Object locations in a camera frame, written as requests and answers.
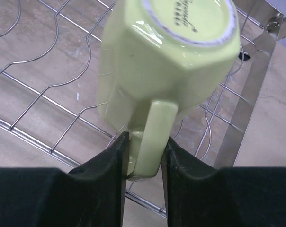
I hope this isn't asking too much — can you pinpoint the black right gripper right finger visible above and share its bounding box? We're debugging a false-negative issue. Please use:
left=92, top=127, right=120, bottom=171
left=161, top=138, right=286, bottom=227

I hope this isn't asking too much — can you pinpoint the steel two-tier dish rack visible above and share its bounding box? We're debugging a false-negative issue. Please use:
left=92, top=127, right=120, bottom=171
left=0, top=0, right=286, bottom=218

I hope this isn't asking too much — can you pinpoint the light green mug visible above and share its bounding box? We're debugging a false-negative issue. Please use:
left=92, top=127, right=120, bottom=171
left=96, top=0, right=241, bottom=181

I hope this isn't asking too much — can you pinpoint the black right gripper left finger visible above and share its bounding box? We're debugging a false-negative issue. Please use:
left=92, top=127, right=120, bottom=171
left=0, top=132, right=129, bottom=227

